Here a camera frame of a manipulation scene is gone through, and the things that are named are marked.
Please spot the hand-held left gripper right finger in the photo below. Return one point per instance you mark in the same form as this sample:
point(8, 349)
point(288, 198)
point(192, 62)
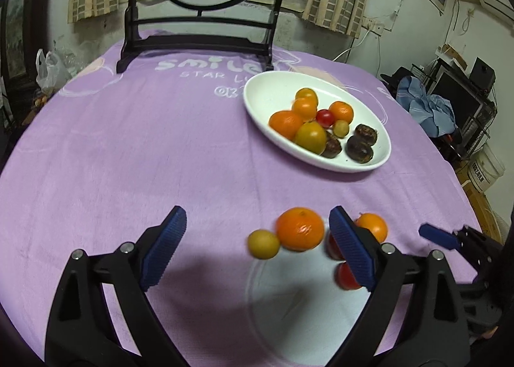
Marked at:
point(353, 246)

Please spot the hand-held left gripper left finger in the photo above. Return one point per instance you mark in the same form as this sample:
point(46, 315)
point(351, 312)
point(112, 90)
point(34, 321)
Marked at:
point(164, 246)

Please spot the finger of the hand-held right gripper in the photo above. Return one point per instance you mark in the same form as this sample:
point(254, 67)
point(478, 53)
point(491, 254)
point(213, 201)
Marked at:
point(435, 234)

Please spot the dark red plum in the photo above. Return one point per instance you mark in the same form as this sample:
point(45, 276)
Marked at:
point(333, 246)

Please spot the small orange tangerine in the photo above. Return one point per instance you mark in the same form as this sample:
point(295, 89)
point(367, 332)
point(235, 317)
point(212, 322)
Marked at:
point(375, 226)

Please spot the red cherry tomato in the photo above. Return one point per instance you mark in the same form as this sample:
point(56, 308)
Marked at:
point(344, 276)
point(325, 117)

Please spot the small yellow citrus fruit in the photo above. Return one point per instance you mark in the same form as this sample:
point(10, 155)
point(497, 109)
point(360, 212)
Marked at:
point(263, 243)
point(341, 128)

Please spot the dark wrinkled passion fruit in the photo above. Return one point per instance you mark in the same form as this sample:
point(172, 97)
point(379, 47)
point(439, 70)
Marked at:
point(364, 134)
point(359, 150)
point(332, 147)

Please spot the green yellow tangerine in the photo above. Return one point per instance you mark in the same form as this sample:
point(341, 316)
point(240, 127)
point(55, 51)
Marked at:
point(311, 136)

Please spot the yellow orange tangerine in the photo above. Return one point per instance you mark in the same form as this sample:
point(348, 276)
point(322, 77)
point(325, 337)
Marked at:
point(306, 95)

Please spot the white oval plate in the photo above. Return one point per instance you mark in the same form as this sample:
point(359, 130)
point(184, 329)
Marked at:
point(273, 90)

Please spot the white plastic bucket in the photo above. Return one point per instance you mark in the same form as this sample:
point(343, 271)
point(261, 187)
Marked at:
point(486, 168)

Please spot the blue crumpled cloth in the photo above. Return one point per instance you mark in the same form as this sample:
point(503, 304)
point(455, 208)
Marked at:
point(429, 110)

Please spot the black monitor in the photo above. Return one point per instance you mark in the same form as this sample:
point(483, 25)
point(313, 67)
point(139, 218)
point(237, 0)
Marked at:
point(457, 98)

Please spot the black chair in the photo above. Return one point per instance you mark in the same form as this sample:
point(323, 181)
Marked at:
point(395, 76)

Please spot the black speaker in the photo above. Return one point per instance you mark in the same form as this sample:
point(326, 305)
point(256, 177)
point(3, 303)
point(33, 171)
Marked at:
point(482, 72)

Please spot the flat open cardboard box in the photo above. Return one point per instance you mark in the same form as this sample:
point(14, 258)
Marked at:
point(453, 54)

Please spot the black framed round painted screen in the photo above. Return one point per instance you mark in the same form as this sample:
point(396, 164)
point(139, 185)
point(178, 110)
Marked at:
point(192, 42)

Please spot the white plastic bag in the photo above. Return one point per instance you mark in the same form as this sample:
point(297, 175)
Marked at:
point(50, 70)

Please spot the dark wooden cabinet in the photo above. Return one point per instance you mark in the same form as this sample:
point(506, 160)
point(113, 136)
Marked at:
point(18, 30)

